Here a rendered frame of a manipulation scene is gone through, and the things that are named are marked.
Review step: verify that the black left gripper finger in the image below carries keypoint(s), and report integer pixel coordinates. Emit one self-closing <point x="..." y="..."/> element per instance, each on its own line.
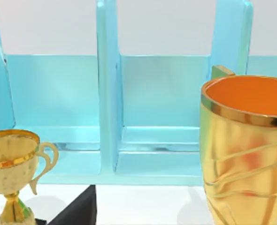
<point x="82" y="208"/>

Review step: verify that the light blue rack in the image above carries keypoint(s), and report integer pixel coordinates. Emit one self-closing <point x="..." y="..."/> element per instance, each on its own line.
<point x="82" y="112"/>

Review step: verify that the large gold trophy cup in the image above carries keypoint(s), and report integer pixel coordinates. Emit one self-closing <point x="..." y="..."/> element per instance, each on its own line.
<point x="244" y="150"/>

